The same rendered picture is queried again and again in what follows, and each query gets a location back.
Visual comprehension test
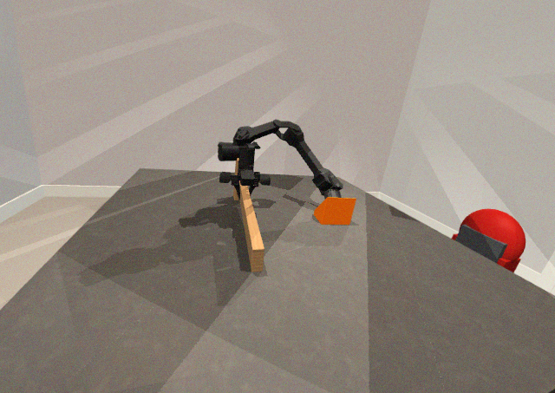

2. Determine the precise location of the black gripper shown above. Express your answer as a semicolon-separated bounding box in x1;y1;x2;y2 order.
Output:
219;160;271;200

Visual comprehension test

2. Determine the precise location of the brown wooden post with slot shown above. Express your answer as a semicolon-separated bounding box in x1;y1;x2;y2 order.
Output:
233;159;238;200

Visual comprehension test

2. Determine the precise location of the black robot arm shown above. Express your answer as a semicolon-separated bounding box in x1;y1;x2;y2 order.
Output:
218;119;343;199

